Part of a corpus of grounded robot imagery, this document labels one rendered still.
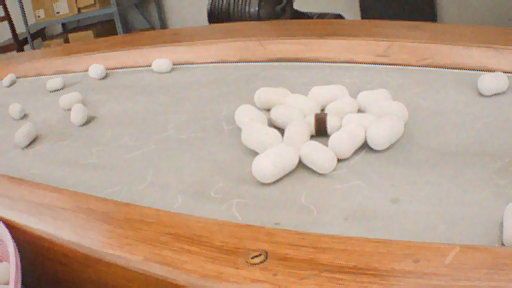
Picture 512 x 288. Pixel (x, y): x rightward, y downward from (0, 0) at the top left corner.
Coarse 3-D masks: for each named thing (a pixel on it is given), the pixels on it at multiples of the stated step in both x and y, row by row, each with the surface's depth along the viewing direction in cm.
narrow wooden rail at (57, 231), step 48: (0, 192) 33; (48, 192) 32; (48, 240) 27; (96, 240) 26; (144, 240) 25; (192, 240) 25; (240, 240) 24; (288, 240) 24; (336, 240) 23; (384, 240) 22
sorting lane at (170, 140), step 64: (256, 64) 55; (320, 64) 52; (0, 128) 55; (64, 128) 49; (128, 128) 45; (192, 128) 43; (448, 128) 35; (128, 192) 35; (192, 192) 34; (256, 192) 32; (320, 192) 31; (384, 192) 30; (448, 192) 28
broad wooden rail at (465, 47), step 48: (48, 48) 84; (96, 48) 71; (144, 48) 64; (192, 48) 60; (240, 48) 57; (288, 48) 54; (336, 48) 52; (384, 48) 49; (432, 48) 47; (480, 48) 44
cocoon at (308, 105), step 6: (288, 96) 41; (294, 96) 40; (300, 96) 40; (288, 102) 40; (294, 102) 40; (300, 102) 39; (306, 102) 39; (312, 102) 39; (300, 108) 39; (306, 108) 39; (312, 108) 39; (318, 108) 39; (306, 114) 39
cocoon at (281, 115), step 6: (276, 108) 39; (282, 108) 39; (288, 108) 38; (294, 108) 38; (270, 114) 39; (276, 114) 39; (282, 114) 38; (288, 114) 38; (294, 114) 38; (300, 114) 38; (270, 120) 40; (276, 120) 39; (282, 120) 38; (288, 120) 38; (294, 120) 38; (300, 120) 38; (276, 126) 39; (282, 126) 39
